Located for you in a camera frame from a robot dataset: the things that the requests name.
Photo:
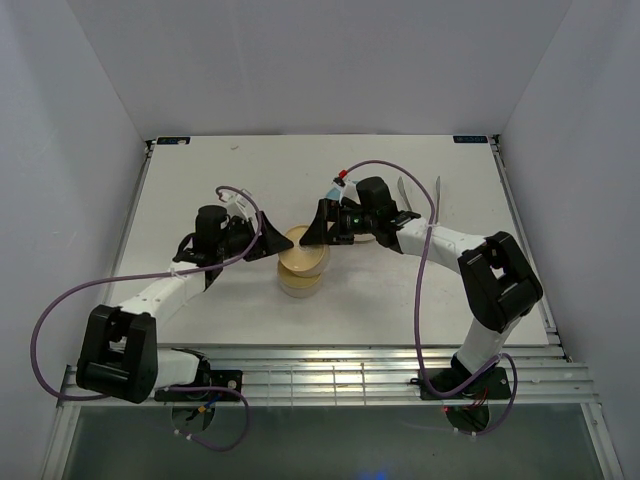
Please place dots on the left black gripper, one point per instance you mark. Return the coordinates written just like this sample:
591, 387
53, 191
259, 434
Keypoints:
269, 243

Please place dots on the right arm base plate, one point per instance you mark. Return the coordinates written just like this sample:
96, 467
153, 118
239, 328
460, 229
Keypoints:
446, 382

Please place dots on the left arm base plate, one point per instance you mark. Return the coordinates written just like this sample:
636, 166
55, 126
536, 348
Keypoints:
230, 379

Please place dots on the blue label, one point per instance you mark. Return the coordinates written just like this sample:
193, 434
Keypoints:
470, 139
173, 140

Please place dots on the left blue label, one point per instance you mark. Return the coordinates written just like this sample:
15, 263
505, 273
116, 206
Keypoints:
173, 140

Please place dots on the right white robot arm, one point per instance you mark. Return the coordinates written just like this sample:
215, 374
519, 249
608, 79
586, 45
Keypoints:
498, 280

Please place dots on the steel tongs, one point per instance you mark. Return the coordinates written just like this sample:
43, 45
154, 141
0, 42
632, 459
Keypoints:
405, 192

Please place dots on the right blue label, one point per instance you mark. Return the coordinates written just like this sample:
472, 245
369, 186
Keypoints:
470, 139

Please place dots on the steel lunch bowl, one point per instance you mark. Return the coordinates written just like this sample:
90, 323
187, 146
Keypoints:
302, 297
305, 260

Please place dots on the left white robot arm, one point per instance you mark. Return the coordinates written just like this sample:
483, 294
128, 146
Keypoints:
120, 357

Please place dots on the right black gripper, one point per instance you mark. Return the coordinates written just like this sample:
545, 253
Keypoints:
318, 233

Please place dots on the ceramic food plate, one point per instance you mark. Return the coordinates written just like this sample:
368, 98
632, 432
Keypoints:
365, 239

